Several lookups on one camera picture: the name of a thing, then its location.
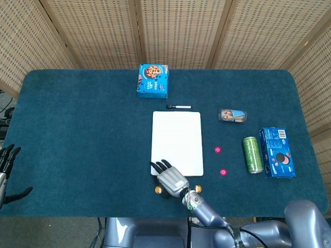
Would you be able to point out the clear jar of sticks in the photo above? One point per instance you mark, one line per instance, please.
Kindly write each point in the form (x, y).
(232, 115)

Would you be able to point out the teal table cloth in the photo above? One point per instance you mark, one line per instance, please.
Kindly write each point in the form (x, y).
(77, 142)

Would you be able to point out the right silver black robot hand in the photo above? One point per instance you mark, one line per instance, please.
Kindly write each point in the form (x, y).
(173, 180)

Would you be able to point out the white magnetic whiteboard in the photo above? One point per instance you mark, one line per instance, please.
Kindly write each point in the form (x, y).
(177, 139)

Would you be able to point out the black white marker pen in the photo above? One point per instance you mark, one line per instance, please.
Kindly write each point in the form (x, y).
(181, 106)

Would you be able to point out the green can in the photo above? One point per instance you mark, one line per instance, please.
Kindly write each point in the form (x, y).
(252, 155)

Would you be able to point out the pink round magnet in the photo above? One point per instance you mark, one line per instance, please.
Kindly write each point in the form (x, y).
(218, 149)
(223, 172)

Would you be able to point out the yellow round magnet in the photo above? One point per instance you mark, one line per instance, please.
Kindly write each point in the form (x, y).
(158, 190)
(198, 188)

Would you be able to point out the dark blue Oreo box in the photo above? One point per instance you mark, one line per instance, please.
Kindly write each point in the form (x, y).
(278, 152)

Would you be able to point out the blue-grey robot torso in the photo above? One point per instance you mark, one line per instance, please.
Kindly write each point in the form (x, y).
(144, 232)

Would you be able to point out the woven wicker folding screen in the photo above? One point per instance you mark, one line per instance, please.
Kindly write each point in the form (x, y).
(181, 33)

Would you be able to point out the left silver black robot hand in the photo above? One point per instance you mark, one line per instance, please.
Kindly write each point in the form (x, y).
(7, 160)

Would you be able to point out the blue chocolate chip cookie box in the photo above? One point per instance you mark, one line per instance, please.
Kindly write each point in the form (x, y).
(152, 82)

